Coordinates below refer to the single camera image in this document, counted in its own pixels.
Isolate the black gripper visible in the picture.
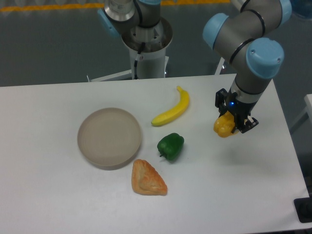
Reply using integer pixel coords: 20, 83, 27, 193
215, 88, 259, 134

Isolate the yellow bell pepper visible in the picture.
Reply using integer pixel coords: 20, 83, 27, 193
214, 111, 238, 138

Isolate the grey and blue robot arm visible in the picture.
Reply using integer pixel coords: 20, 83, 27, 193
97, 0, 292, 137

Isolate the green bell pepper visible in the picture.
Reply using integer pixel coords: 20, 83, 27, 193
157, 133, 185, 161

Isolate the beige round plate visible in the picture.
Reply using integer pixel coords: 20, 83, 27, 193
77, 108, 142, 170

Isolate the yellow banana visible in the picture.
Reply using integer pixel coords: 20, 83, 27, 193
151, 86, 190, 127

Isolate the white furniture edge at right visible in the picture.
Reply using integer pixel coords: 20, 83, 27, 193
289, 94, 312, 135

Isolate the golden triangular pastry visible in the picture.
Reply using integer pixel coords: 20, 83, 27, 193
131, 159, 168, 195

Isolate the black device at table edge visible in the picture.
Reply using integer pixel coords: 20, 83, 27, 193
293, 197, 312, 223

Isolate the white metal frame bar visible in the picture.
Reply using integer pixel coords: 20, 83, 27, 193
214, 58, 226, 75

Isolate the black cable on pedestal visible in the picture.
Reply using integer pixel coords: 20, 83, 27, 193
133, 42, 146, 80

